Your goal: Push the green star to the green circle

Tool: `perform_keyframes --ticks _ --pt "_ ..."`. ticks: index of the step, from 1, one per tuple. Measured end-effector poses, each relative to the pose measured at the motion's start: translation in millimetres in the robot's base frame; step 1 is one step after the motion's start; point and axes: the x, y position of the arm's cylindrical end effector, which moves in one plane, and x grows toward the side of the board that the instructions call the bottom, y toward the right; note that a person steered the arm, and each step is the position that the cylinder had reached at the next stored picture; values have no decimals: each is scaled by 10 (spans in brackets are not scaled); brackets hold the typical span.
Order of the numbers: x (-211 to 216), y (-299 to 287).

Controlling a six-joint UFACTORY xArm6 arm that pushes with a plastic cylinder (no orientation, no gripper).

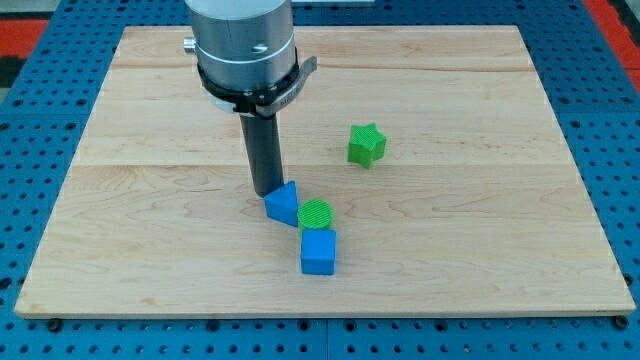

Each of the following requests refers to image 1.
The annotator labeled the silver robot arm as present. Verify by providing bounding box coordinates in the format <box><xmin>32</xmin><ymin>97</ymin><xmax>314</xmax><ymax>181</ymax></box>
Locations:
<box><xmin>185</xmin><ymin>0</ymin><xmax>297</xmax><ymax>91</ymax></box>

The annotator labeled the green circle block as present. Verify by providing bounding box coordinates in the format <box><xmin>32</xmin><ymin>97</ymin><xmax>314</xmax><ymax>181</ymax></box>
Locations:
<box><xmin>297</xmin><ymin>198</ymin><xmax>334</xmax><ymax>230</ymax></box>

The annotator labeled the green star block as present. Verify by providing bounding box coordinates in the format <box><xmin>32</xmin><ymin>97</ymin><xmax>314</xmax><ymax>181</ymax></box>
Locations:
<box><xmin>347</xmin><ymin>123</ymin><xmax>387</xmax><ymax>169</ymax></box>

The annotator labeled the blue triangle block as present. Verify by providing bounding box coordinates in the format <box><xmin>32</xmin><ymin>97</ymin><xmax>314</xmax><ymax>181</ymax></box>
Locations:
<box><xmin>263</xmin><ymin>181</ymin><xmax>299</xmax><ymax>227</ymax></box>

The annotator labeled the blue cube block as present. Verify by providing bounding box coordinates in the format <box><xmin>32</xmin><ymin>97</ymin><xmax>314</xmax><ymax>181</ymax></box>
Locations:
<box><xmin>300</xmin><ymin>229</ymin><xmax>337</xmax><ymax>276</ymax></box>

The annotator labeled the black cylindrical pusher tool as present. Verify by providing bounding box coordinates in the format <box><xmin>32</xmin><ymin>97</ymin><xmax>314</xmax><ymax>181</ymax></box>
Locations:
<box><xmin>240</xmin><ymin>115</ymin><xmax>284</xmax><ymax>197</ymax></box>

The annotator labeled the wooden board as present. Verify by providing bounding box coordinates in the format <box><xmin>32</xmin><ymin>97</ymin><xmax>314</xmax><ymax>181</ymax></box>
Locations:
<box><xmin>15</xmin><ymin>26</ymin><xmax>636</xmax><ymax>319</ymax></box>

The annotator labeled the black clamp ring with lever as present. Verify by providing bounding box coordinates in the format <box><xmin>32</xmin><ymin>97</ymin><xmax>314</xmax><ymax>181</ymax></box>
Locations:
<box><xmin>196</xmin><ymin>47</ymin><xmax>319</xmax><ymax>119</ymax></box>

